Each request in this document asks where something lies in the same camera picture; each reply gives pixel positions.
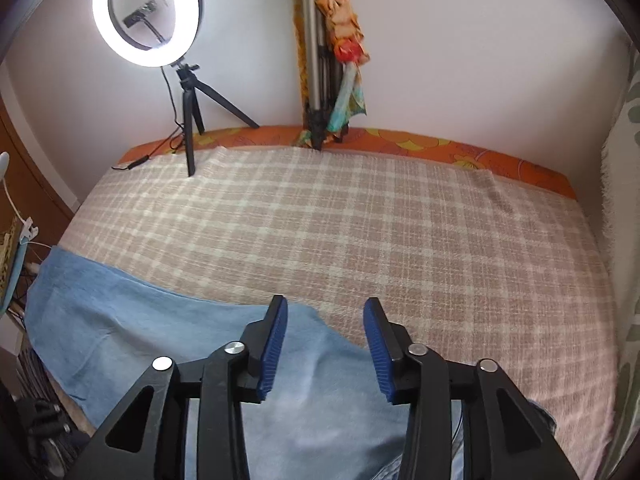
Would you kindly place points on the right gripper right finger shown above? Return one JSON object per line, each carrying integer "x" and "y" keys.
{"x": 504, "y": 435}

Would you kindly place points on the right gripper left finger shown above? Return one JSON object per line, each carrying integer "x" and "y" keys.
{"x": 144, "y": 437}

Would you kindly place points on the blue denim jeans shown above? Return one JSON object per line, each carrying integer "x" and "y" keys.
{"x": 97, "y": 329}

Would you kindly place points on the plaid bed cover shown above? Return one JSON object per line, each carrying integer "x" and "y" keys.
{"x": 475, "y": 265}

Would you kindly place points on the light blue chair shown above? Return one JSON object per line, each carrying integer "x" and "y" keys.
{"x": 14, "y": 275}

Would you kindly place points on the white clip desk lamp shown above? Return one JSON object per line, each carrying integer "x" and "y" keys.
{"x": 29, "y": 230}

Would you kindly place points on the leopard print cloth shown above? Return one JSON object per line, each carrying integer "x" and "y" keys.
{"x": 10, "y": 240}

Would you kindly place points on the wooden door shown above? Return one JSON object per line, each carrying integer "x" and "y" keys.
{"x": 32, "y": 194}

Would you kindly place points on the orange floral mattress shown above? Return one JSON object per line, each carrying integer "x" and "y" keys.
{"x": 396, "y": 143}

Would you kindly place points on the green leaf pattern pillow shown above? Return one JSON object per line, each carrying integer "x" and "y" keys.
{"x": 620, "y": 192}

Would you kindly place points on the black mini tripod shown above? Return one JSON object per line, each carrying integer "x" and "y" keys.
{"x": 191, "y": 113}

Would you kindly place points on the folded silver tripod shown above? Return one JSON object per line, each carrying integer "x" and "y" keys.
{"x": 323, "y": 76}

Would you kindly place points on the phone holder gooseneck clamp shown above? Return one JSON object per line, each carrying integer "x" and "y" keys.
{"x": 141, "y": 16}

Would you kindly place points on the orange floral cloth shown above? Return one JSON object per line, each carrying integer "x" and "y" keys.
{"x": 346, "y": 41}

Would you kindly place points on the white ring light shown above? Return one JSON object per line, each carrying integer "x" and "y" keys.
{"x": 148, "y": 33}

